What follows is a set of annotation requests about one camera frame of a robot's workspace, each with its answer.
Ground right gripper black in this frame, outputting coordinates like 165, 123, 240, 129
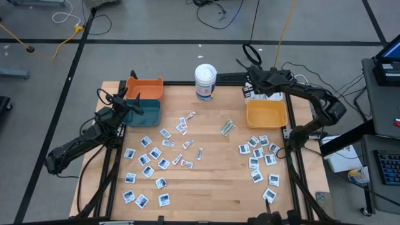
242, 67, 273, 99

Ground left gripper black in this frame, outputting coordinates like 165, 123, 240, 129
107, 87, 145, 116

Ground green print bandage wrapper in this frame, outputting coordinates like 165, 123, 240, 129
219, 119, 234, 135
223, 121, 236, 137

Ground orange plastic bin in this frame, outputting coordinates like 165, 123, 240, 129
124, 76, 164, 101

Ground black power strip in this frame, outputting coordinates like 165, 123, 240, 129
216, 71, 251, 84

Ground white plastic bin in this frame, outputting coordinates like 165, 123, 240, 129
244, 77, 284, 104

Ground teal plastic bin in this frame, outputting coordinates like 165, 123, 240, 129
122, 99, 163, 128

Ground yellow plastic bin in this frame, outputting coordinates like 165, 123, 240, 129
246, 99, 289, 130

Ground white Lysol wipes canister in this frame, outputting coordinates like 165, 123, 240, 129
194, 63, 218, 103

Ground black desk beam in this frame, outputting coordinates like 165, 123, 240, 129
318, 119, 376, 158

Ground white box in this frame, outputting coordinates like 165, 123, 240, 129
320, 135, 364, 174

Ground grey table foot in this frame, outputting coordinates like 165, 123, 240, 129
5, 0, 67, 8
0, 69, 31, 80

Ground black caster base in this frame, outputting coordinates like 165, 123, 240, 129
0, 96, 13, 114

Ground black handheld object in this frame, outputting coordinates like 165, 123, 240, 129
247, 199, 303, 225

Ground dark smartphone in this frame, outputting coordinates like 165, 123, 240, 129
314, 191, 336, 219

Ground grey side desk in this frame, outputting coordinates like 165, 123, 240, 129
361, 57, 400, 139
361, 134, 400, 216

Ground small lying wipes canister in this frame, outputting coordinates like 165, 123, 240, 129
347, 166, 371, 185

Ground black laptop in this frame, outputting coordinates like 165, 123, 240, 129
372, 32, 400, 88

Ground black keyboard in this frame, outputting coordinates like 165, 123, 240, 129
372, 149, 400, 186

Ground black hanging cable with coil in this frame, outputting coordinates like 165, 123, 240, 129
242, 0, 263, 68

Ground black aluminium table frame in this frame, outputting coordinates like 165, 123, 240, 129
73, 79, 338, 225

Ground yellow extension cord with plug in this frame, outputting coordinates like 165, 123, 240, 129
0, 23, 84, 61

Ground black looped floor cable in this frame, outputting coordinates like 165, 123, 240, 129
81, 6, 113, 36

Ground black tangled floor cables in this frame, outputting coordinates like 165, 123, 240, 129
186, 0, 245, 31

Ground black cable bundle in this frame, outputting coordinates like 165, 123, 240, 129
280, 61, 371, 123

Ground white floor cable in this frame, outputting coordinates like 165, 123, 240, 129
51, 0, 83, 26

